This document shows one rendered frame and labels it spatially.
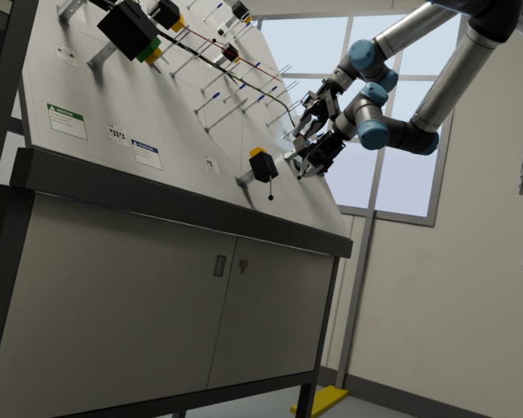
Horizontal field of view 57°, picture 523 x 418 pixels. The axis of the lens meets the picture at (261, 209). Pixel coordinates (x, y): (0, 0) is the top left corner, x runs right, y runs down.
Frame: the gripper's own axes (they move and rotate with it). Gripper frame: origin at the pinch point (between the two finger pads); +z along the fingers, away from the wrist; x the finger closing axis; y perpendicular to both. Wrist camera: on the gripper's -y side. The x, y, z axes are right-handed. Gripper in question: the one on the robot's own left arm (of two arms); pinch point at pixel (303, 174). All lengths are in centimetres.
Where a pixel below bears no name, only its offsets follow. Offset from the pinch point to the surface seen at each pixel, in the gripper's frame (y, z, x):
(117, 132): -61, -18, 28
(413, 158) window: 162, 44, -33
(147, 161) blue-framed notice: -58, -16, 21
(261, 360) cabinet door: -38, 31, -29
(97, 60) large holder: -54, -22, 43
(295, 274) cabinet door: -15.5, 18.0, -19.8
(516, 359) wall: 106, 63, -145
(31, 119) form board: -78, -24, 33
